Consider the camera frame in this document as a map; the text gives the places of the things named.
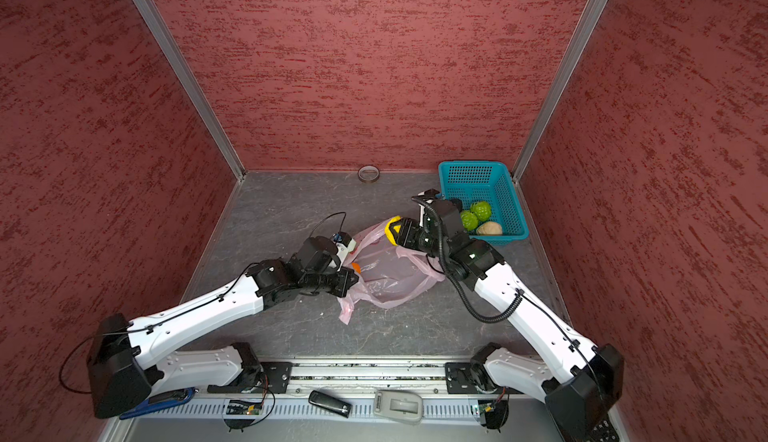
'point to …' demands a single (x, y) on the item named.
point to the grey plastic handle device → (400, 406)
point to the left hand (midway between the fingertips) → (356, 285)
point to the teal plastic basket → (491, 182)
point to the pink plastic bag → (387, 273)
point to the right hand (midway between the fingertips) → (394, 236)
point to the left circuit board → (243, 407)
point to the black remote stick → (330, 403)
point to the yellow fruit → (388, 231)
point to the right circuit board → (496, 412)
